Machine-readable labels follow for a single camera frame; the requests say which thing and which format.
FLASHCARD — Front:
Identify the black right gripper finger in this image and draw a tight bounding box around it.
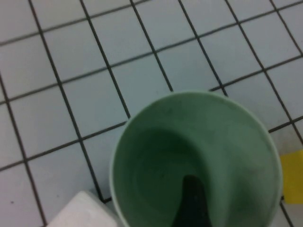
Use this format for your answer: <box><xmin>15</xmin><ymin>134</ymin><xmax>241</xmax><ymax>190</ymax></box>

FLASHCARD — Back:
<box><xmin>171</xmin><ymin>175</ymin><xmax>215</xmax><ymax>227</ymax></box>

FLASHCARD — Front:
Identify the pale green plastic cup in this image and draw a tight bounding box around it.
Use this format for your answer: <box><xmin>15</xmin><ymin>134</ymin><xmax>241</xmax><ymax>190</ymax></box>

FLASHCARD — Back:
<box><xmin>109</xmin><ymin>91</ymin><xmax>284</xmax><ymax>227</ymax></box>

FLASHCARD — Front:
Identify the yellow foam cube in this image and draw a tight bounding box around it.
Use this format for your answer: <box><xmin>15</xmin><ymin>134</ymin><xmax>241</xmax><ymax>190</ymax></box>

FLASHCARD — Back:
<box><xmin>280</xmin><ymin>149</ymin><xmax>303</xmax><ymax>204</ymax></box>

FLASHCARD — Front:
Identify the white foam cube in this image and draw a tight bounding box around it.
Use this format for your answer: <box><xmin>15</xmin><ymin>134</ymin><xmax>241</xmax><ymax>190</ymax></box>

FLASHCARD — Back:
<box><xmin>46</xmin><ymin>190</ymin><xmax>119</xmax><ymax>227</ymax></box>

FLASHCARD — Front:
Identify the white black-grid tablecloth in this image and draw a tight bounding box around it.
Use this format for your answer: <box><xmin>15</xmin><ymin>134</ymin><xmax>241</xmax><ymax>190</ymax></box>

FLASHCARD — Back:
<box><xmin>0</xmin><ymin>0</ymin><xmax>303</xmax><ymax>227</ymax></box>

